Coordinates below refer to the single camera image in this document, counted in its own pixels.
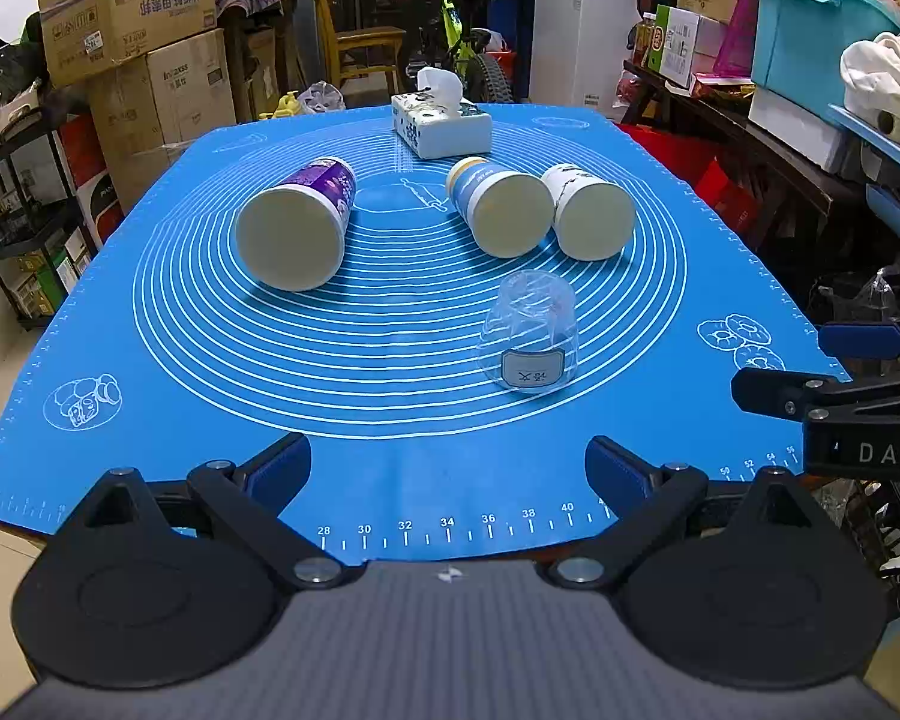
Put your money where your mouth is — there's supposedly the dark wooden side table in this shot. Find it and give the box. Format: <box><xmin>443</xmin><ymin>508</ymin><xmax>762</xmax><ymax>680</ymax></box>
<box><xmin>619</xmin><ymin>58</ymin><xmax>875</xmax><ymax>263</ymax></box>

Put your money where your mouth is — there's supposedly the large brown cardboard box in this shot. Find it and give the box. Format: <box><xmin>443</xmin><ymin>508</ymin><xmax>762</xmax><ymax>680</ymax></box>
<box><xmin>88</xmin><ymin>28</ymin><xmax>238</xmax><ymax>212</ymax></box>

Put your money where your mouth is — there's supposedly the yellow toy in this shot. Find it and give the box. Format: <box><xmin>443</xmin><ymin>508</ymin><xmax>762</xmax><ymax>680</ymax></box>
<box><xmin>259</xmin><ymin>89</ymin><xmax>305</xmax><ymax>122</ymax></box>

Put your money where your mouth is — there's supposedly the red box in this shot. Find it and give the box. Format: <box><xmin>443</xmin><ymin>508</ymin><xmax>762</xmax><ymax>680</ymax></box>
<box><xmin>56</xmin><ymin>114</ymin><xmax>127</xmax><ymax>245</ymax></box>

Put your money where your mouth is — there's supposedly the purple paper cup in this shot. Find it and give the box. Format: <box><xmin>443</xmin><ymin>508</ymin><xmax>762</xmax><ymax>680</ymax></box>
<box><xmin>232</xmin><ymin>156</ymin><xmax>359</xmax><ymax>293</ymax></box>

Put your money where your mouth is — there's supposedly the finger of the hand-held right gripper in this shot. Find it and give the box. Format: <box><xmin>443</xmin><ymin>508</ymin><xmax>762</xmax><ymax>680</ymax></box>
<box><xmin>730</xmin><ymin>366</ymin><xmax>863</xmax><ymax>425</ymax></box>
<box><xmin>817</xmin><ymin>315</ymin><xmax>900</xmax><ymax>358</ymax></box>

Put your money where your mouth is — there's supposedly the open cardboard box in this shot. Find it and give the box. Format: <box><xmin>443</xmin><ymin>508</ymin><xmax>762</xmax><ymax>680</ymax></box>
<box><xmin>33</xmin><ymin>0</ymin><xmax>220</xmax><ymax>89</ymax></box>

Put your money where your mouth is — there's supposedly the clear crumpled plastic bag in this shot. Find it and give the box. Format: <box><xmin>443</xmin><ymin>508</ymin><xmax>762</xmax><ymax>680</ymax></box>
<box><xmin>807</xmin><ymin>261</ymin><xmax>900</xmax><ymax>332</ymax></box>

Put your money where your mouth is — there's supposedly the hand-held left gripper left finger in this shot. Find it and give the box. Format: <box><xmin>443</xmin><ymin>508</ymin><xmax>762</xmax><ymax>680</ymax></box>
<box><xmin>58</xmin><ymin>433</ymin><xmax>347</xmax><ymax>590</ymax></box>

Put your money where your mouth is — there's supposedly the blue silicone baking mat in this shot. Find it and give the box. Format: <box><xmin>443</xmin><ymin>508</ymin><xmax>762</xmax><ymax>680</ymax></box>
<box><xmin>0</xmin><ymin>100</ymin><xmax>856</xmax><ymax>568</ymax></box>

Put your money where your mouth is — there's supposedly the wooden chair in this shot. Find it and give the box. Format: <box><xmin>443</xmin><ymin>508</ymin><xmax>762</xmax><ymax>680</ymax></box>
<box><xmin>306</xmin><ymin>0</ymin><xmax>408</xmax><ymax>102</ymax></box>

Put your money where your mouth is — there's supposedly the teal plastic storage bin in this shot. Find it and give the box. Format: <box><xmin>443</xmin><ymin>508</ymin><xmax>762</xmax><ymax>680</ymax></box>
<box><xmin>748</xmin><ymin>0</ymin><xmax>900</xmax><ymax>113</ymax></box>

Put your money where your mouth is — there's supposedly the clear plastic cup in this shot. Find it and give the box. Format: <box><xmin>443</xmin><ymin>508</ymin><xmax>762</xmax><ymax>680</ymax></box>
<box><xmin>477</xmin><ymin>270</ymin><xmax>583</xmax><ymax>394</ymax></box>

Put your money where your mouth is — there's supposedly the black and green bicycle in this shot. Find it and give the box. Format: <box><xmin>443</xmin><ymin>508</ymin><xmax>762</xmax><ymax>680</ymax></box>
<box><xmin>351</xmin><ymin>0</ymin><xmax>515</xmax><ymax>104</ymax></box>

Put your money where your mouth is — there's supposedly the white storage box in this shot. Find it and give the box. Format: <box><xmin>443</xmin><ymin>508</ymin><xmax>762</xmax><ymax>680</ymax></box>
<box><xmin>747</xmin><ymin>85</ymin><xmax>865</xmax><ymax>170</ymax></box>

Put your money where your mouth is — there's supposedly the small clear plastic bag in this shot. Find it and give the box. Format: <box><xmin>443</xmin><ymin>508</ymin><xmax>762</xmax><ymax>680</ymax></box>
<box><xmin>298</xmin><ymin>80</ymin><xmax>347</xmax><ymax>113</ymax></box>

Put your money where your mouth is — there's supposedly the white floral paper cup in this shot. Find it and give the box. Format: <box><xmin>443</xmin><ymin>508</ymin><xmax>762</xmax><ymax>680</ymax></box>
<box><xmin>541</xmin><ymin>163</ymin><xmax>638</xmax><ymax>263</ymax></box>

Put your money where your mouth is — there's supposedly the white crumpled cloth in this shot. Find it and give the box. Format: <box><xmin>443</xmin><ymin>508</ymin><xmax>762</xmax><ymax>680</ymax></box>
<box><xmin>838</xmin><ymin>31</ymin><xmax>900</xmax><ymax>110</ymax></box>

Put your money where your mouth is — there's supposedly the white chest freezer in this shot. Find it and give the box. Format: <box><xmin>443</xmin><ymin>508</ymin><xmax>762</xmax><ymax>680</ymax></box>
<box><xmin>531</xmin><ymin>0</ymin><xmax>647</xmax><ymax>122</ymax></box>

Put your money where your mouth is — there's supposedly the black metal shelf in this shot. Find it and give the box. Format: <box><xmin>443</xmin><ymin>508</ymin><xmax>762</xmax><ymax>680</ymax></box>
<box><xmin>0</xmin><ymin>100</ymin><xmax>125</xmax><ymax>329</ymax></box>

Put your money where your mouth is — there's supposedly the white tissue box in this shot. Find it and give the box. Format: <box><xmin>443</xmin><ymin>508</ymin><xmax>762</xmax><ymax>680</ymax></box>
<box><xmin>390</xmin><ymin>67</ymin><xmax>494</xmax><ymax>161</ymax></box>

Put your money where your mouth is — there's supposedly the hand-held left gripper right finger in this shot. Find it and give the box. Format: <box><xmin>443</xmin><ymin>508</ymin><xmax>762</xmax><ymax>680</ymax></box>
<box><xmin>547</xmin><ymin>435</ymin><xmax>835</xmax><ymax>590</ymax></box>

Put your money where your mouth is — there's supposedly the pink plastic bag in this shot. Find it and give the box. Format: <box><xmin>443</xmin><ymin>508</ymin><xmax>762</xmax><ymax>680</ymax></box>
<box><xmin>711</xmin><ymin>0</ymin><xmax>763</xmax><ymax>76</ymax></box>

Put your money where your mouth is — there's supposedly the green and white carton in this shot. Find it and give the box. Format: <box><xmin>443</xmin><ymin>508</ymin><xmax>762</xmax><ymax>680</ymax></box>
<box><xmin>655</xmin><ymin>4</ymin><xmax>727</xmax><ymax>89</ymax></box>

